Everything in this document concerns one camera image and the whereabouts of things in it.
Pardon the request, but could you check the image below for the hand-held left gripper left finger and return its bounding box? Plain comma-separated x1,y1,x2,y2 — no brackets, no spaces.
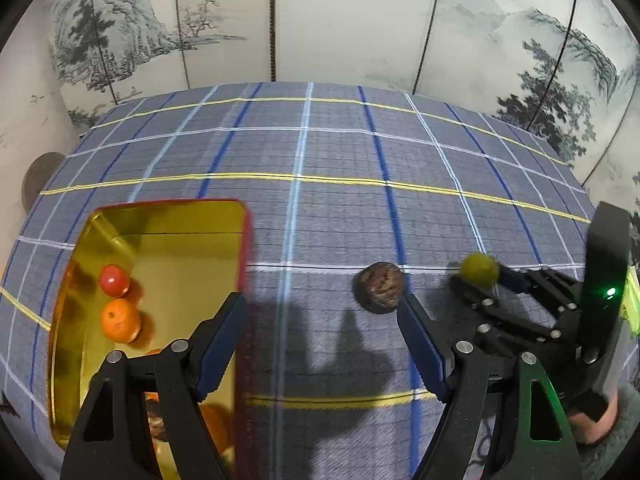
60,292,248,480

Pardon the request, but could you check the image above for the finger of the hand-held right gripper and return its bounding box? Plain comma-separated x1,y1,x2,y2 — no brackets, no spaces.
497,267,584,327
451,277,581,367

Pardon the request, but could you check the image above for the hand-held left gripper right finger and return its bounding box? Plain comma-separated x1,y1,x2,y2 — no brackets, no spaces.
397,294,583,480

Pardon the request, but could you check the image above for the green tomato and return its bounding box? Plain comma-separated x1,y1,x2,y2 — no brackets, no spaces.
459,252,500,289

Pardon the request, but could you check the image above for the dark brown water chestnut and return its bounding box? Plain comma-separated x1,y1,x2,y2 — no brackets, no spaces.
147,412,169,444
353,261,405,315

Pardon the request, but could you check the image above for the red tin box gold inside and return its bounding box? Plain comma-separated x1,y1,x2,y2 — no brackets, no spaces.
47,199,252,480

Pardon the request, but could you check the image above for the small orange mandarin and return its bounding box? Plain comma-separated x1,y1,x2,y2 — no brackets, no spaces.
100,298,143,345

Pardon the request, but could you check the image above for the red tomato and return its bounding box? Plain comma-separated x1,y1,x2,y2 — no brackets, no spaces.
98,264,132,298

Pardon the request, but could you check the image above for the person's right forearm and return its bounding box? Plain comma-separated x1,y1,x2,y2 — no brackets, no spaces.
565,385,640,480

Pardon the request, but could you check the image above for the green tissue packet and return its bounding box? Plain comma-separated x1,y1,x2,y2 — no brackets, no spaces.
620,265,640,339

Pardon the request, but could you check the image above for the blue plaid tablecloth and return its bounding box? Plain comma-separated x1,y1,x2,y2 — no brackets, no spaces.
0,81,628,480

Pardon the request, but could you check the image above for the round brown stool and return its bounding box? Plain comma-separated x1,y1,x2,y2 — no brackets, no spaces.
22,152,66,212

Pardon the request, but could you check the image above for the landscape painted folding screen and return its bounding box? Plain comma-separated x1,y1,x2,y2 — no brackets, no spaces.
30,0,640,201

